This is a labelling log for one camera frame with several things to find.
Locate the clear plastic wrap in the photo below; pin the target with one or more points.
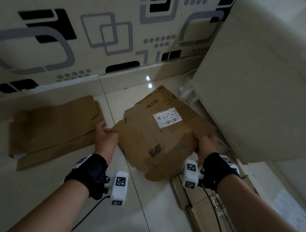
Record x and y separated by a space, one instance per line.
223 214

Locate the person's left hand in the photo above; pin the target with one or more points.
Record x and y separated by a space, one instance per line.
104 142

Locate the person's right hand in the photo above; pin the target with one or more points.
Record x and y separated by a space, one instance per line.
207 145

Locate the white paper sheet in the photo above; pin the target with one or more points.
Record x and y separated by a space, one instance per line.
290 206

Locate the large beige cabinet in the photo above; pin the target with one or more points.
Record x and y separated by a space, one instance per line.
258 78

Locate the person's right forearm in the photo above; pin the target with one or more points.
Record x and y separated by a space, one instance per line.
251 210

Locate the open cardboard box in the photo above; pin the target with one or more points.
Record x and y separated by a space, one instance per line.
200 205

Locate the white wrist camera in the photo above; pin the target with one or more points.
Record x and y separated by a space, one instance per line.
119 187
191 174

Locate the person's right thumb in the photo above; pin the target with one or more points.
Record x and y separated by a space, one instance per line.
198 135

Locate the cardboard box with label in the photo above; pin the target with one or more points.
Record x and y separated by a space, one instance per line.
165 133

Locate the person's left thumb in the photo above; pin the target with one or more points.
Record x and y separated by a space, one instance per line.
110 133

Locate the plain flattened cardboard box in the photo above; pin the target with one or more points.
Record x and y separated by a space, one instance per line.
55 129

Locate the person's left forearm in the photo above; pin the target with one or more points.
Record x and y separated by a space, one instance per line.
47 208

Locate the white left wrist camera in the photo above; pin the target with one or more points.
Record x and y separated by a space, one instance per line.
119 187

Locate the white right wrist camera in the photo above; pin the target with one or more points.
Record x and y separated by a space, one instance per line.
191 174

